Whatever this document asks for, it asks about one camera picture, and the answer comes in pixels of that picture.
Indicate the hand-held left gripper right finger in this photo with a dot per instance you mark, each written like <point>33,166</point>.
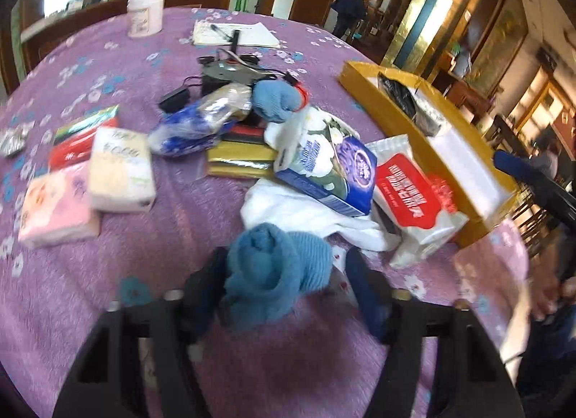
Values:
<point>366,296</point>

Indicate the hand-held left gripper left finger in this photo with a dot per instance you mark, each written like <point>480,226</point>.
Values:
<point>204,292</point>

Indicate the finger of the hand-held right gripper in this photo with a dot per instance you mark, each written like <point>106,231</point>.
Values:
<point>513,163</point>

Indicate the red white tissue pack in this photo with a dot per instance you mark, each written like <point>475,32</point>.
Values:
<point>409,197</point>

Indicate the white sock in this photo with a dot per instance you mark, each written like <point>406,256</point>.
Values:
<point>288,211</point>

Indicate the blue floral tissue pack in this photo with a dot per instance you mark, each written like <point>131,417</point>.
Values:
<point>324,166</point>

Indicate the yellow black tube bag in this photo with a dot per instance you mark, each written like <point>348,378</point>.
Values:
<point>238,154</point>

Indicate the cream tissue pack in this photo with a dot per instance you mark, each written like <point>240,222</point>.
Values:
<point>119,170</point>

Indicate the blue white plastic bag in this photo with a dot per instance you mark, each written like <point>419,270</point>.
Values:
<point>198,123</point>

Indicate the yellow cardboard box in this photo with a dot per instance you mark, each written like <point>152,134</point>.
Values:
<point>360,85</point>

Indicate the pink tissue pack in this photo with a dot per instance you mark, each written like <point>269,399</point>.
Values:
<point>54,206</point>

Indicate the red green tube bag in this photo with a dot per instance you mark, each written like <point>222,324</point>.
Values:
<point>76,139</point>

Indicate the blue sock red band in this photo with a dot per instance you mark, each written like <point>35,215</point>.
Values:
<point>272,100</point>

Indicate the person's right hand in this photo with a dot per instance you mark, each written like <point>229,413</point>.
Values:
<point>546,301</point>

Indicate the person's dark blue trousers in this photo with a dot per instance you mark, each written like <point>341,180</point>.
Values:
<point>549,355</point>

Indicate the black packet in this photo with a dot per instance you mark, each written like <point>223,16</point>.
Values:
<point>398,94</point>

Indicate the gold pillar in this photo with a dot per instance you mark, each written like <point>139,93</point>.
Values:
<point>432,8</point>

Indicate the wooden stair railing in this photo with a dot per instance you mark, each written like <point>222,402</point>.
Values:
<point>387,13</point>

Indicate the black electric motor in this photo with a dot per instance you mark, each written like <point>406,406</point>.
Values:
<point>225,71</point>

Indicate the crumpled foil wrapper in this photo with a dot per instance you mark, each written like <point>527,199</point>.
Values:
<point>13,141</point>

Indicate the black pen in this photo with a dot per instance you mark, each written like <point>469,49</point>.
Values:
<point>220,31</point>

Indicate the white notebook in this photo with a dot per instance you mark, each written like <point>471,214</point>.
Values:
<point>256,33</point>

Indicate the white plastic jar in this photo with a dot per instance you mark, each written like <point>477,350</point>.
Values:
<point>145,13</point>

